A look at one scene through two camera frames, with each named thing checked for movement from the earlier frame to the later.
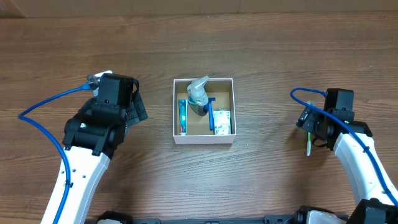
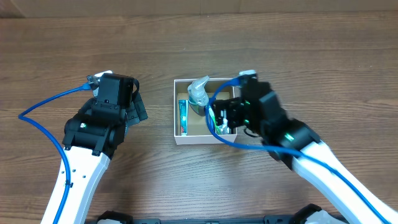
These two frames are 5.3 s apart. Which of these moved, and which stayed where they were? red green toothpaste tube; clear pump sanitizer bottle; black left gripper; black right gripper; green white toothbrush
Moved: green white toothbrush; black right gripper
Stayed: clear pump sanitizer bottle; black left gripper; red green toothpaste tube
